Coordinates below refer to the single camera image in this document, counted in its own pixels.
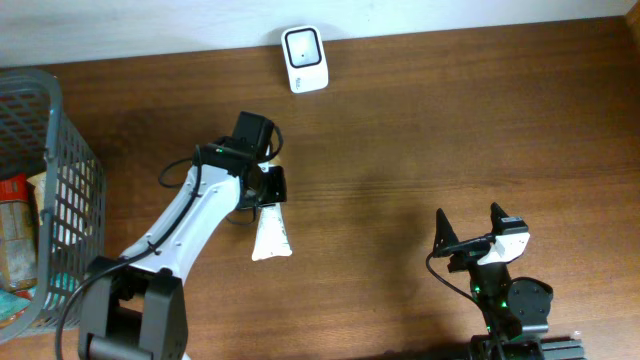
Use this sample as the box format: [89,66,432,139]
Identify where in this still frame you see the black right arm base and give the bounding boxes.
[464,336,587,360]

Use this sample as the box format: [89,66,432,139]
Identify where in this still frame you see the white tube with gold cap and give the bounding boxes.
[251,204,293,262]

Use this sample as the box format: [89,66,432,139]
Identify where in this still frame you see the white barcode scanner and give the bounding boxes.
[281,25,329,94]

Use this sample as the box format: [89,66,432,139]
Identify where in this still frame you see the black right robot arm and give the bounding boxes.
[431,203,553,342]

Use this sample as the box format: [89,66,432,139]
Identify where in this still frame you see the grey plastic mesh basket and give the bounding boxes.
[1,69,106,342]

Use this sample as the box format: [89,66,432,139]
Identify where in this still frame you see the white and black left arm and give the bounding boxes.
[63,112,293,360]

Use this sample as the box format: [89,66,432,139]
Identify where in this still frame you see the orange spaghetti packet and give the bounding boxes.
[1,173,38,292]

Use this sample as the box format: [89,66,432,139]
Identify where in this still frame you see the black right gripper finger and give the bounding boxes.
[490,202,508,234]
[433,208,459,249]

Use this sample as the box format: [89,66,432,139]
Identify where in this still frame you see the teal plastic packet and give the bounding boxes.
[1,274,69,329]

